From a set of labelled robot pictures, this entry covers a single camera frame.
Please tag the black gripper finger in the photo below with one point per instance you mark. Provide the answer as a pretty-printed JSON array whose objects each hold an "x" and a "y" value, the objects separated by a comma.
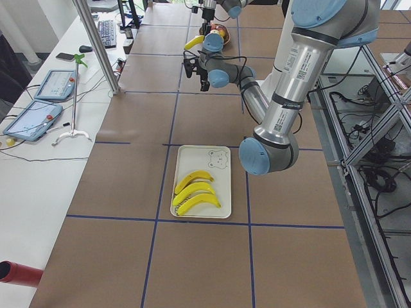
[{"x": 205, "y": 27}]

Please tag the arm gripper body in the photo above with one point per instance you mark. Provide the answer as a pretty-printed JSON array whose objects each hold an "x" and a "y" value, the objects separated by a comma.
[
  {"x": 205, "y": 15},
  {"x": 201, "y": 73}
]

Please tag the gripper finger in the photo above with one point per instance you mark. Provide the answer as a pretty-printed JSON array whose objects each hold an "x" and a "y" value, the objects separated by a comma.
[
  {"x": 188, "y": 67},
  {"x": 204, "y": 85}
]

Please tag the small yellow banana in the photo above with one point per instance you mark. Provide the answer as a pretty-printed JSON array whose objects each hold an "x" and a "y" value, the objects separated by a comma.
[{"x": 195, "y": 41}]

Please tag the worn yellow banana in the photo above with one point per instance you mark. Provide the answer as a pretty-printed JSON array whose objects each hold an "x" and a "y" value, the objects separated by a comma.
[{"x": 188, "y": 179}]

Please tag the greenish ridged banana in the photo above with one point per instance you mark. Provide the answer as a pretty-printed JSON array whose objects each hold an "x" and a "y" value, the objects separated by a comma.
[{"x": 191, "y": 189}]

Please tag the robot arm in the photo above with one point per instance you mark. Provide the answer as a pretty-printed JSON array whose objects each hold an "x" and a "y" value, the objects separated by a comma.
[
  {"x": 232, "y": 7},
  {"x": 315, "y": 29}
]

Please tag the brown wicker basket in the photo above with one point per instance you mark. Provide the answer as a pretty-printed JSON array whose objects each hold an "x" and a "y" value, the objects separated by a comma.
[{"x": 217, "y": 36}]

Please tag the white bear tray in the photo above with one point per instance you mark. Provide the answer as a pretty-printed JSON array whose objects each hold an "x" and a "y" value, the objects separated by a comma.
[{"x": 217, "y": 161}]

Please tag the black keyboard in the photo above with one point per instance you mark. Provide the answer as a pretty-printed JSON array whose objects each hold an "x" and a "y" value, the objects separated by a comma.
[{"x": 107, "y": 32}]

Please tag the black computer mouse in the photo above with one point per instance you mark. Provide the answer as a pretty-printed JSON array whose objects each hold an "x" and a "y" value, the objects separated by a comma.
[{"x": 85, "y": 49}]

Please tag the grabber reaching tool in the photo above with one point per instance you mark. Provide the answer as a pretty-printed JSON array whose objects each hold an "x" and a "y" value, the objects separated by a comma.
[{"x": 73, "y": 132}]

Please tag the black smartphone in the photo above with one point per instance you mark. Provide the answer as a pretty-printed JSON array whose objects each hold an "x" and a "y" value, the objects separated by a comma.
[{"x": 65, "y": 57}]

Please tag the blue teach pendant far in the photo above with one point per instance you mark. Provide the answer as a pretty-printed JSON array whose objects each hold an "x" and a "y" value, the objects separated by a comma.
[{"x": 56, "y": 86}]

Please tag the blue teach pendant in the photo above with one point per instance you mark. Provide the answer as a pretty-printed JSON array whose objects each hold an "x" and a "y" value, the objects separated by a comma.
[
  {"x": 56, "y": 86},
  {"x": 33, "y": 122}
]

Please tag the blue teach pendant near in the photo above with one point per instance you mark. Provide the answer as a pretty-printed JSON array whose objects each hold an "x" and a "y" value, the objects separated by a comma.
[{"x": 33, "y": 122}]

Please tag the red cylinder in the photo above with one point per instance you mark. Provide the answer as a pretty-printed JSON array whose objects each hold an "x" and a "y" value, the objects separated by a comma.
[{"x": 21, "y": 275}]

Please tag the aluminium frame post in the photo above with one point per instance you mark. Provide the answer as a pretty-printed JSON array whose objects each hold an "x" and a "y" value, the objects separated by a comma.
[{"x": 84, "y": 13}]

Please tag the aluminium side frame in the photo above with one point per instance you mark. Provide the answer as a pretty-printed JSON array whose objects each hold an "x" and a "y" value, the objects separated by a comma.
[{"x": 361, "y": 106}]

